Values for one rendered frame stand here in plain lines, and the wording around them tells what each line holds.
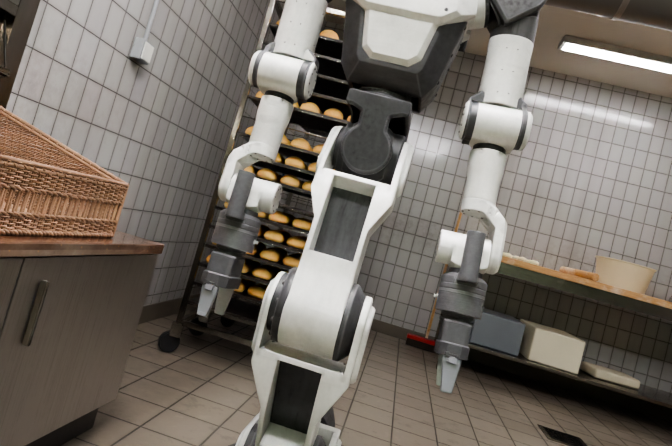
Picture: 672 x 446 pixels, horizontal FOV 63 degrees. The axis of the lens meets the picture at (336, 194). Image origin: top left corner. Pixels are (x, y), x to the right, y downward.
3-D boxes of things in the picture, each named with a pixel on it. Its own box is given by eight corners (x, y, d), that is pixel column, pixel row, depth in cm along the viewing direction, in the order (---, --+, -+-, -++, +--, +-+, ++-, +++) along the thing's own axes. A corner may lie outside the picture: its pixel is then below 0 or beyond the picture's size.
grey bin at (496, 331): (468, 342, 405) (477, 310, 406) (462, 332, 454) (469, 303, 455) (518, 357, 399) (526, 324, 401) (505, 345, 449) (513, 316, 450)
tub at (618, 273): (599, 283, 408) (606, 255, 409) (581, 280, 450) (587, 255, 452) (660, 300, 402) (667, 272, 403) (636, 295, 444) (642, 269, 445)
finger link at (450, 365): (436, 389, 98) (443, 354, 99) (454, 394, 98) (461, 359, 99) (437, 390, 96) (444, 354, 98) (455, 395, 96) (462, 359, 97)
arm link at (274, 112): (246, 146, 121) (272, 67, 125) (291, 157, 120) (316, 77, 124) (234, 130, 111) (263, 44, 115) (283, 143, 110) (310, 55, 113)
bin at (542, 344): (527, 360, 398) (535, 327, 399) (512, 347, 447) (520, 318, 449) (578, 375, 393) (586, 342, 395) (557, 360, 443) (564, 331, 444)
